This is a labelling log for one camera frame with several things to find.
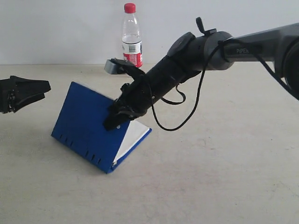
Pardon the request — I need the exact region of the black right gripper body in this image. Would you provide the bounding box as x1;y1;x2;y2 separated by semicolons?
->
109;72;159;117

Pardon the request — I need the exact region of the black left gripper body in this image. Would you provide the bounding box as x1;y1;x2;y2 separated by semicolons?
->
0;78;17;114

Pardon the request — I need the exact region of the blue ring binder notebook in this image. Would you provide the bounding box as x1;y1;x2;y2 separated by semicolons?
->
51;82;152;174

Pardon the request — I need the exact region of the clear bottle red cap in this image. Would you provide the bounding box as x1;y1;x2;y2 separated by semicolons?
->
121;2;143;68

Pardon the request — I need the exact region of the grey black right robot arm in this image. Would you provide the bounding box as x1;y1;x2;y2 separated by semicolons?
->
103;18;299;130

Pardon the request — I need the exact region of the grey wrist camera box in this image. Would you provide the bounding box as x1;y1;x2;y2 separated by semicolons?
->
104;58;135;75

